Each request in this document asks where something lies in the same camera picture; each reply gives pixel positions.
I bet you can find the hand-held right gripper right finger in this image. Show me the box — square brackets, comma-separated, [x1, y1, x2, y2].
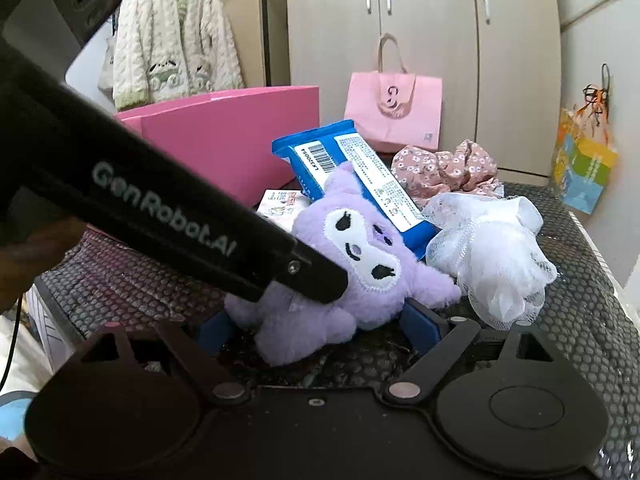
[382, 300, 558, 406]

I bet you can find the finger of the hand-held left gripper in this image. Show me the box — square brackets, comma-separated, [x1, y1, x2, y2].
[267, 241, 349, 306]

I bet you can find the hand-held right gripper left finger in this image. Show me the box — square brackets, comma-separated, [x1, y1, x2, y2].
[75, 310, 248, 406]

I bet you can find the purple plush toy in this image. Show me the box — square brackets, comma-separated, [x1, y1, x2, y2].
[224, 161, 462, 367]

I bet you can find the pink cardboard box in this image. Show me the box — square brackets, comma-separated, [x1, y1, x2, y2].
[114, 85, 321, 207]

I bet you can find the pink floral scrunchie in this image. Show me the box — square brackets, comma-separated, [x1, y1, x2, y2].
[390, 138, 506, 211]

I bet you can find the small printed card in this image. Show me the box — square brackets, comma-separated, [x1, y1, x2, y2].
[257, 189, 311, 233]

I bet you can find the white mesh bath sponge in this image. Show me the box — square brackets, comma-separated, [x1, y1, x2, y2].
[424, 192, 558, 332]

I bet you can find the white knitted cardigan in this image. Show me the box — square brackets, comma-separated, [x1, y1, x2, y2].
[111, 0, 246, 112]

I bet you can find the black honeycomb table mat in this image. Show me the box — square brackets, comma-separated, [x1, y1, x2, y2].
[30, 180, 640, 480]

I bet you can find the pink tote bag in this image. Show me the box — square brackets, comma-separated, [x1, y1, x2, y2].
[344, 32, 444, 152]

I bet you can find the colourful gift bag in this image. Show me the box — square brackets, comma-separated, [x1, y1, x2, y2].
[550, 64, 619, 217]

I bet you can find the beige wardrobe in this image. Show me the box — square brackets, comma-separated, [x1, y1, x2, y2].
[285, 0, 563, 178]

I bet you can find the black cable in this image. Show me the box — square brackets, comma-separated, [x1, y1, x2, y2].
[0, 295, 23, 392]

